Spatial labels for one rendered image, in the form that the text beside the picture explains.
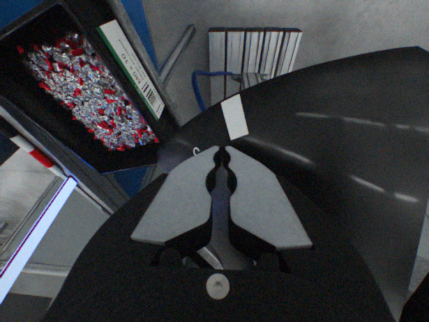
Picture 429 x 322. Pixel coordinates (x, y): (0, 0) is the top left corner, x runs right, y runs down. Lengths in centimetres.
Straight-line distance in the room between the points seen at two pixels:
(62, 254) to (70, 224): 18
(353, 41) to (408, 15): 24
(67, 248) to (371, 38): 201
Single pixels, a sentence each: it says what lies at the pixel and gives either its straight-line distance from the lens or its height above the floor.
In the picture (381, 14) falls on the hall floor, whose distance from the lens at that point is 131.
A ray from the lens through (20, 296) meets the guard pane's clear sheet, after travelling 143.
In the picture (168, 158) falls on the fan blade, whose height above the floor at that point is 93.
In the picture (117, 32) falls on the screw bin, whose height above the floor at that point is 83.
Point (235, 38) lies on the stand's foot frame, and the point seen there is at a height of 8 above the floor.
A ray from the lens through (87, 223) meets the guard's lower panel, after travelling 134.
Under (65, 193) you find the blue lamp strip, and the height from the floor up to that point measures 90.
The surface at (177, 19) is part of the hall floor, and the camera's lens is 109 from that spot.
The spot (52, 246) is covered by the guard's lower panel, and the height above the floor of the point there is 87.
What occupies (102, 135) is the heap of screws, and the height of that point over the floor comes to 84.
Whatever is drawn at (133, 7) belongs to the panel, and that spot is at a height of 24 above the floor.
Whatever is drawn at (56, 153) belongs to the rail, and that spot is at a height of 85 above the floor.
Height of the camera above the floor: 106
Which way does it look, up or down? 41 degrees down
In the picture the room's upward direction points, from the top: 177 degrees counter-clockwise
